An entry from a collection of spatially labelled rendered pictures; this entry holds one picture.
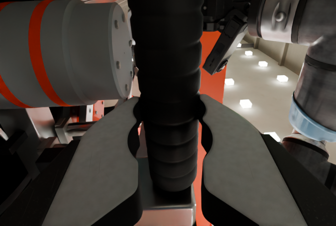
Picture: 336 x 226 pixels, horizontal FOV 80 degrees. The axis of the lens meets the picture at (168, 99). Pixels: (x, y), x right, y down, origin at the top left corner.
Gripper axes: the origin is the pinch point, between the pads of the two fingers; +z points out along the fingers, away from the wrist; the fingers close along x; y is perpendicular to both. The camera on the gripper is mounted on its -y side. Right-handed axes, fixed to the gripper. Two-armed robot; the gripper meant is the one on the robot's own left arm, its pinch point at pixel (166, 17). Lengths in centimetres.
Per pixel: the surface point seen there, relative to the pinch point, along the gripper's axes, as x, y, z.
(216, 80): -31.5, -27.4, 5.4
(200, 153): -28, -65, 9
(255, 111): -858, -568, 253
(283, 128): -806, -568, 105
